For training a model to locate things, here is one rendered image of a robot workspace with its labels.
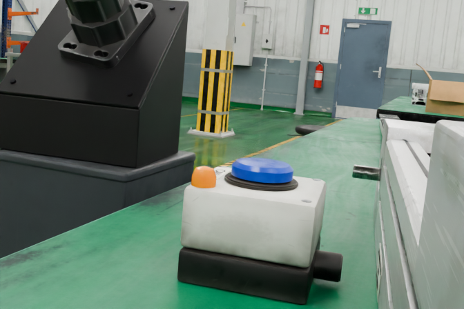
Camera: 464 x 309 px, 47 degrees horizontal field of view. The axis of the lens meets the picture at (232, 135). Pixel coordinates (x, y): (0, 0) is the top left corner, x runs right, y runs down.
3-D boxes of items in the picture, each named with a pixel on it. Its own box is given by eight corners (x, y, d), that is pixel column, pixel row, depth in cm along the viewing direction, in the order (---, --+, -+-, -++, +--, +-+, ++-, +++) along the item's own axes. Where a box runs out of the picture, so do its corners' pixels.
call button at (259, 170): (237, 181, 37) (239, 153, 37) (295, 189, 36) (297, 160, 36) (222, 193, 33) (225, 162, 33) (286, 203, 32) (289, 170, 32)
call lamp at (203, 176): (195, 181, 33) (197, 162, 33) (218, 184, 33) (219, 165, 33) (187, 185, 32) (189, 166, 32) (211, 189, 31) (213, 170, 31)
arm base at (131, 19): (107, 2, 77) (58, 56, 71) (88, -47, 71) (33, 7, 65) (159, 12, 74) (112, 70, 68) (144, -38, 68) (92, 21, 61)
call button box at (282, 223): (212, 243, 40) (219, 161, 39) (342, 265, 38) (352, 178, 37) (175, 282, 32) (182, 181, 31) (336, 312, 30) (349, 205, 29)
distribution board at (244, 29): (213, 104, 1235) (221, 4, 1206) (266, 110, 1191) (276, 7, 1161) (208, 104, 1209) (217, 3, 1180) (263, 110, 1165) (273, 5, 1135)
